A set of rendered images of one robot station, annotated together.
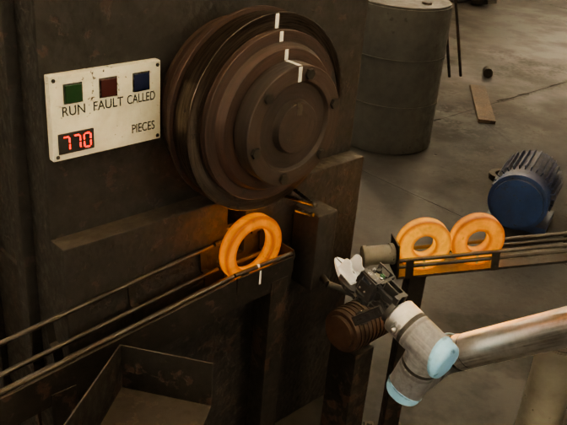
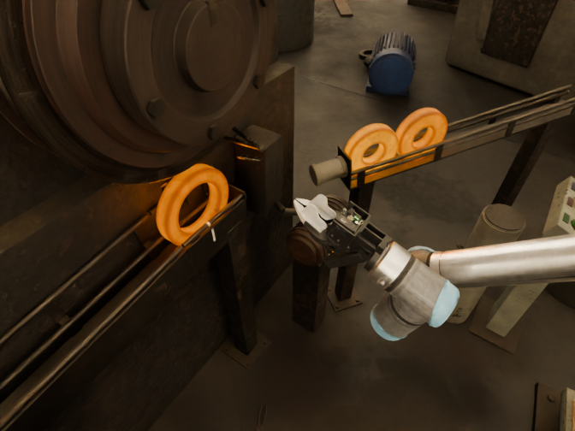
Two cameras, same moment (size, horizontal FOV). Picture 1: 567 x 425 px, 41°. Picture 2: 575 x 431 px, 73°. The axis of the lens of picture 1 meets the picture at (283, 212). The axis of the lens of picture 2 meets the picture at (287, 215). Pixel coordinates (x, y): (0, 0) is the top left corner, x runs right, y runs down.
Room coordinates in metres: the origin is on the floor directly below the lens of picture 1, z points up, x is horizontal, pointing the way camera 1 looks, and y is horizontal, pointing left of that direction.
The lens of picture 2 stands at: (1.03, -0.01, 1.33)
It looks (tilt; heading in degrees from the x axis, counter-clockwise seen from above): 45 degrees down; 350
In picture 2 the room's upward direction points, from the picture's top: straight up
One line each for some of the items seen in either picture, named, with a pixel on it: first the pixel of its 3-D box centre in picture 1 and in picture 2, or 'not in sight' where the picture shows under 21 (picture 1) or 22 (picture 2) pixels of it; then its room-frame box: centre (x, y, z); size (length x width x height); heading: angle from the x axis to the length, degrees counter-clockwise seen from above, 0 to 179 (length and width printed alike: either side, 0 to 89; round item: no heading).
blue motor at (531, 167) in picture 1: (526, 187); (392, 61); (3.54, -1.23, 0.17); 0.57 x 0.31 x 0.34; 155
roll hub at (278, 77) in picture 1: (289, 124); (203, 44); (1.59, 0.00, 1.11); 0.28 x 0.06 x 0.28; 135
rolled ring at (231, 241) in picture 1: (251, 247); (194, 205); (1.67, 0.07, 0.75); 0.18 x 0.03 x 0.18; 134
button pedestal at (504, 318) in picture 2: not in sight; (533, 274); (1.62, -0.93, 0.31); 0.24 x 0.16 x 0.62; 135
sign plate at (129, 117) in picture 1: (106, 108); not in sight; (1.50, 0.39, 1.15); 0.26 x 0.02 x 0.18; 135
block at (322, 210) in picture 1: (311, 244); (259, 173); (1.84, -0.09, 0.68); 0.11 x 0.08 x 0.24; 45
